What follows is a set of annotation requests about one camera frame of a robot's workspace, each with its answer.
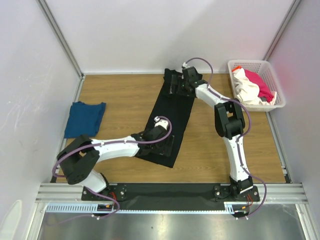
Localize black t shirt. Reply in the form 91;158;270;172
134;67;203;169

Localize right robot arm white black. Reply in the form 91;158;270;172
165;66;254;201

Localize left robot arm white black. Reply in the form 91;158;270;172
52;119;172;200

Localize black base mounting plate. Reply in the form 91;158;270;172
81;182;261;212

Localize orange garment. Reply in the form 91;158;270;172
232;65;242;72

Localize cream white t shirt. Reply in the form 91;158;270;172
232;67;277;106

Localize white plastic basket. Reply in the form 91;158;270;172
227;59;286;112

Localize folded blue t shirt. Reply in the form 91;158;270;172
64;101;107;139

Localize pink t shirt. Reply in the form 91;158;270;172
244;69;274;103

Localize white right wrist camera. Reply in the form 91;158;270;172
181;62;189;69

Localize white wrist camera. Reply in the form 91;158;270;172
181;62;189;69
154;116;169;130

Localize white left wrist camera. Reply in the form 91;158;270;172
154;116;169;130

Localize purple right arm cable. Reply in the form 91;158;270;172
184;57;268;221

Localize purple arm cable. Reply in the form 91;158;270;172
184;57;268;221
51;115;173;221

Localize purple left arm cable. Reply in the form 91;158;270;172
51;115;173;221

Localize aluminium frame rail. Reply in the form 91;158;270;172
35;183;308;217

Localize right aluminium corner post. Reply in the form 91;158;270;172
263;0;303;61

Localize aluminium corner post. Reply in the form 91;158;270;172
263;0;303;61
35;0;85;77

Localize left aluminium corner post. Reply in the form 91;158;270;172
35;0;85;77

